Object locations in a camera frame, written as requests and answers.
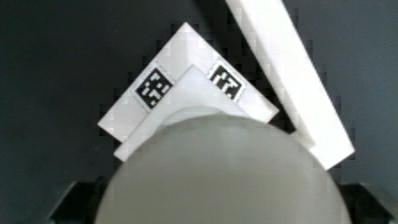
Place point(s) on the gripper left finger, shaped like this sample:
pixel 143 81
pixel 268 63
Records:
pixel 78 206

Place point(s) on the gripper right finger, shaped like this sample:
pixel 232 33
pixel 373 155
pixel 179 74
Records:
pixel 371 203

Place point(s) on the white lamp bulb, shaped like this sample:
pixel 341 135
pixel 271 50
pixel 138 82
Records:
pixel 222 172

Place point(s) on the white lamp base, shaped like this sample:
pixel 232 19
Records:
pixel 190 85

